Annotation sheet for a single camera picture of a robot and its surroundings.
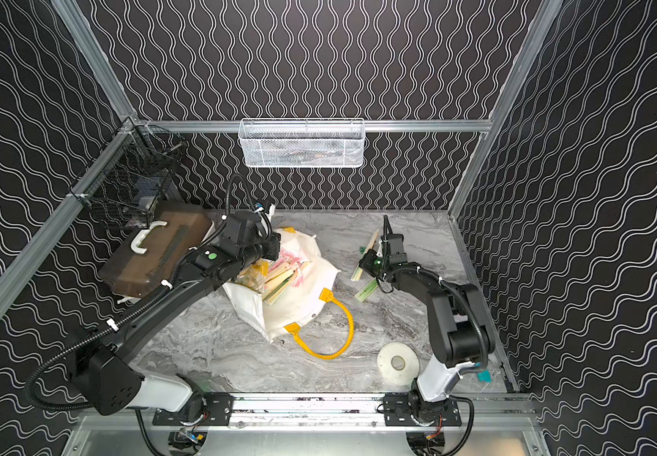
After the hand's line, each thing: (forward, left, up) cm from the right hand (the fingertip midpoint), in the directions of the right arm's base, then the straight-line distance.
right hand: (361, 259), depth 96 cm
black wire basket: (+15, +78, +20) cm, 82 cm away
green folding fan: (-8, -2, -8) cm, 11 cm away
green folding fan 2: (+11, -2, -9) cm, 14 cm away
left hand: (-5, +25, +20) cm, 32 cm away
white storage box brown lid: (-5, +65, +9) cm, 66 cm away
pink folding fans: (-5, +27, -1) cm, 27 cm away
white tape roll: (-31, -10, -9) cm, 34 cm away
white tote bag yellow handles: (-15, +22, -4) cm, 27 cm away
